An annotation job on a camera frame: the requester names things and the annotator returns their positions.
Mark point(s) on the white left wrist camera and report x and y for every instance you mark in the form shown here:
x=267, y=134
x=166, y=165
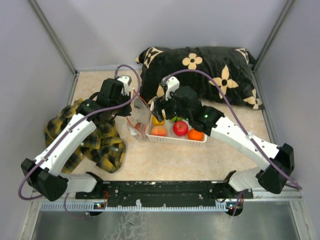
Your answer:
x=126, y=81

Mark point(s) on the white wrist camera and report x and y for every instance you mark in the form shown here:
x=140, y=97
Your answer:
x=126, y=81
x=169, y=85

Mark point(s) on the black floral plush pillow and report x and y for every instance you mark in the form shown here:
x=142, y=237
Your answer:
x=215, y=73

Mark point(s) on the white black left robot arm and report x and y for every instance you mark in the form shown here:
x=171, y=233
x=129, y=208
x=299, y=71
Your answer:
x=45, y=173

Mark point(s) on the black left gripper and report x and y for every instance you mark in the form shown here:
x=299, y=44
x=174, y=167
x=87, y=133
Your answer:
x=126, y=112

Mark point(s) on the clear zip bag orange zipper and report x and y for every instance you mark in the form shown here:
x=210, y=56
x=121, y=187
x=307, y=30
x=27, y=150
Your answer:
x=140, y=111

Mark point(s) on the green striped toy melon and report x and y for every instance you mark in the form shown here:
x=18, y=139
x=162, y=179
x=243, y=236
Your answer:
x=176, y=119

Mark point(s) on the orange tangerine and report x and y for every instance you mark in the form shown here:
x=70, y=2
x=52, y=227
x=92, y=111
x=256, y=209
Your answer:
x=195, y=135

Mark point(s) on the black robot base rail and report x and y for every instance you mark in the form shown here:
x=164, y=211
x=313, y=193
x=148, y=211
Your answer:
x=158, y=192

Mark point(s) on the aluminium frame rail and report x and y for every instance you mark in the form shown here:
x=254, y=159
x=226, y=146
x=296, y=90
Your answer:
x=228, y=206

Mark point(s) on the white perforated plastic basket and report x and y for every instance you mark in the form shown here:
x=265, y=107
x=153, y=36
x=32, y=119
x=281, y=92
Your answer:
x=171, y=138

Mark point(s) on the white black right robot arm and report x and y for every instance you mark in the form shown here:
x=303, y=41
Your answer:
x=274, y=163

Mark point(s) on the orange peach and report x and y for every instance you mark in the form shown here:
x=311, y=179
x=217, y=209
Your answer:
x=159, y=130

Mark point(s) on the yellow black plaid shirt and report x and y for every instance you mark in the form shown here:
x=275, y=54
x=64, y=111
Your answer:
x=103, y=146

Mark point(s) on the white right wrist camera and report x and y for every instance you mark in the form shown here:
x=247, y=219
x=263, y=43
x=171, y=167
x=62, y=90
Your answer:
x=169, y=85

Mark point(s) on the red apple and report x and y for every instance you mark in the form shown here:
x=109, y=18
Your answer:
x=180, y=128

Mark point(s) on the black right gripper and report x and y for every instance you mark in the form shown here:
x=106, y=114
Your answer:
x=161, y=103

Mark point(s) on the yellow lemon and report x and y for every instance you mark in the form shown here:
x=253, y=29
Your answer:
x=156, y=122

